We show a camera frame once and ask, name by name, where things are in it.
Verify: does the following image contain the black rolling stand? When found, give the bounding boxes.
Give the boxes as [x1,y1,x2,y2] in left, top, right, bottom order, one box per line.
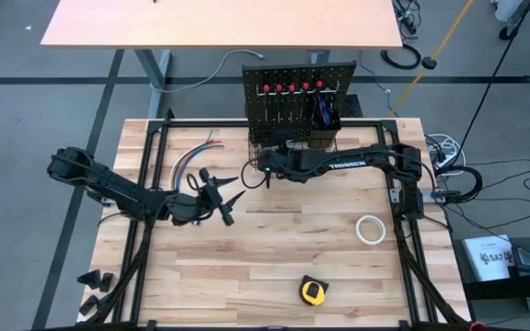
[498,0,530,55]

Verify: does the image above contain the grey floor cable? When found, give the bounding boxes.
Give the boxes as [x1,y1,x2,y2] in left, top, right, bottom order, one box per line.
[148,49,265,96]

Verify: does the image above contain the thin black pole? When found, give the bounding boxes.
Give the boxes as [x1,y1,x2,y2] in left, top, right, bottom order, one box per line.
[457,0,530,153]

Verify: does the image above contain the black coiled cable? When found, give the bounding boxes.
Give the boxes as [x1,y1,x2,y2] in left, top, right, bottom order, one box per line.
[380,43,423,72]

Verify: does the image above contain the light wooden desk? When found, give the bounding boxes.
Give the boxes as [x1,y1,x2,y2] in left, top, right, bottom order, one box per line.
[40,0,404,120]

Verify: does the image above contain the black side cart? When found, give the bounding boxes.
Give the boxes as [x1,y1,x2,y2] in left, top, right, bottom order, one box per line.
[453,234,530,318]

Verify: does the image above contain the white wire tool rack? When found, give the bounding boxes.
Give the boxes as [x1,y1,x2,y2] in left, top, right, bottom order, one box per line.
[255,81,341,100]

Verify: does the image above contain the black plastic bin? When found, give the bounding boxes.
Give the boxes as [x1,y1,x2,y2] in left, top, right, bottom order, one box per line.
[308,101,342,150]

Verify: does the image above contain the purple wire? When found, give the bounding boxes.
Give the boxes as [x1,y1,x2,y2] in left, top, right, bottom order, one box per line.
[174,145,225,192]

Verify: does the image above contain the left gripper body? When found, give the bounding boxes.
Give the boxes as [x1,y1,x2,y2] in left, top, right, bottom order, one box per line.
[168,167,237,227]

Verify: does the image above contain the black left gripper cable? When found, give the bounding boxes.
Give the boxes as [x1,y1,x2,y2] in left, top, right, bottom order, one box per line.
[185,172,202,193]

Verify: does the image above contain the black rounded object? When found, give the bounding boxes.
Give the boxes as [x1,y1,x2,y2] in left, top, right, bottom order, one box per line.
[298,274,330,308]

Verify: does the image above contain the black mesh panel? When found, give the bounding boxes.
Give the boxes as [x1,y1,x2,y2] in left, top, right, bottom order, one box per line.
[340,94,364,119]

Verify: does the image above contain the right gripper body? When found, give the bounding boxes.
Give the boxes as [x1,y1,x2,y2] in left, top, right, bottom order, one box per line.
[256,149,304,181]

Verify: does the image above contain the yellow wire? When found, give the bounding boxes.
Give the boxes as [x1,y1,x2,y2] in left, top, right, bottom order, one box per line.
[168,145,204,190]

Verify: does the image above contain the white printed box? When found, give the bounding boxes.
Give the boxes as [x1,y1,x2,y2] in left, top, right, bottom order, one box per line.
[461,234,515,283]

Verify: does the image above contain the black tangled cables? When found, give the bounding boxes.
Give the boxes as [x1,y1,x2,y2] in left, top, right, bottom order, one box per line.
[391,0,425,37]

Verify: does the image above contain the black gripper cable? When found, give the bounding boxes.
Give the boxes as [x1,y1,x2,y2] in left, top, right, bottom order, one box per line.
[185,172,202,193]
[240,158,271,190]

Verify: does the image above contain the grey wire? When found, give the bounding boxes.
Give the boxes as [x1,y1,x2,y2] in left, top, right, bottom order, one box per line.
[168,131,214,192]

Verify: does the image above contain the black metal pegboard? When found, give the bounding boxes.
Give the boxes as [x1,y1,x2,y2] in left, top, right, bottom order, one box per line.
[241,62,357,148]

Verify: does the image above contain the white coiled cable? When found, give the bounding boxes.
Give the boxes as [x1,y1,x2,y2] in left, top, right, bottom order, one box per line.
[425,133,467,178]

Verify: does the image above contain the thick black cable loop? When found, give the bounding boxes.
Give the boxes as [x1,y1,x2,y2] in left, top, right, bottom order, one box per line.
[434,165,484,204]

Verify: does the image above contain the black plastic wedge part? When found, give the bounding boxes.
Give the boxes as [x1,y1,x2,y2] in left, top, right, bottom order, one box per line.
[79,293,100,317]
[98,271,115,293]
[76,269,103,291]

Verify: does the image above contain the black wire basket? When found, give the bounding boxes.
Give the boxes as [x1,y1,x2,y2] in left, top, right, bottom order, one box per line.
[248,137,340,170]

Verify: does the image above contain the white tape roll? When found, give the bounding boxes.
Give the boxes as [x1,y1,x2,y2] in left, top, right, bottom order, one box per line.
[354,214,387,246]

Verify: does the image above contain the black aluminium table frame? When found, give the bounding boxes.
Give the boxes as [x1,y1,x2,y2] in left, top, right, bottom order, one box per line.
[78,108,473,331]

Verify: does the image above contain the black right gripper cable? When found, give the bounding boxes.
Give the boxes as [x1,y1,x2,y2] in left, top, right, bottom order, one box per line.
[240,158,271,190]

